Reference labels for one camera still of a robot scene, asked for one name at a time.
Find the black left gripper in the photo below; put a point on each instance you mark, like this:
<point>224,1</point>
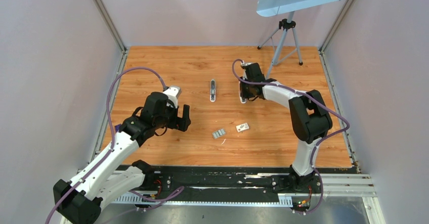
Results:
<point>180,121</point>

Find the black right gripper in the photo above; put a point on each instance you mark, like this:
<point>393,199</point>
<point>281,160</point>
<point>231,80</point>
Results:
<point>247,90</point>

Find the white staple box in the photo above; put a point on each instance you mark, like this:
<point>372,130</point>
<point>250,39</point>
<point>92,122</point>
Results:
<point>242,127</point>

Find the grey white stapler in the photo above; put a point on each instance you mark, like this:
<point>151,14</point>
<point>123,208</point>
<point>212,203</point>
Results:
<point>212,90</point>

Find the grey staple strips tray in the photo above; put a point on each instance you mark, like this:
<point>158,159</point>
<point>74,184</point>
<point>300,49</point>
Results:
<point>219,133</point>

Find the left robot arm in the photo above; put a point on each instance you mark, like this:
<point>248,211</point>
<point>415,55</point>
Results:
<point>83,197</point>

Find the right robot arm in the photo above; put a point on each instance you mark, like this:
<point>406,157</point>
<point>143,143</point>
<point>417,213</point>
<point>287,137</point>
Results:
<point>310,120</point>

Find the silver tripod stand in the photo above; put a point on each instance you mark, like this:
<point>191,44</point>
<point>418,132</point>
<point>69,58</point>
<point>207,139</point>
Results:
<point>285,26</point>

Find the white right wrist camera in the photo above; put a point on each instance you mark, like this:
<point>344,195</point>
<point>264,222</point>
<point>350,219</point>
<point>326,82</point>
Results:
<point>245,64</point>

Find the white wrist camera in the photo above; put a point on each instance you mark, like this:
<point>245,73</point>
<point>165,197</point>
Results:
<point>245,64</point>
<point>173,93</point>

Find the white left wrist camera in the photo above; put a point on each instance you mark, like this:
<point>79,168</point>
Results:
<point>173,93</point>

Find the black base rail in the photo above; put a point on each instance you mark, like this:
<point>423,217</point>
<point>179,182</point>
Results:
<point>232,186</point>

